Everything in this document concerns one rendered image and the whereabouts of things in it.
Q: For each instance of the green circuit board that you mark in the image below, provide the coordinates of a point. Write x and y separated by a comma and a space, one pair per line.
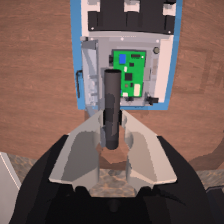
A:
132, 66

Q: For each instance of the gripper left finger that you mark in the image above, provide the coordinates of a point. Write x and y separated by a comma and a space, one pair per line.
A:
72, 161

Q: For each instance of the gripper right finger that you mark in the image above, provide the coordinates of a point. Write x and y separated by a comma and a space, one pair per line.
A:
153, 162

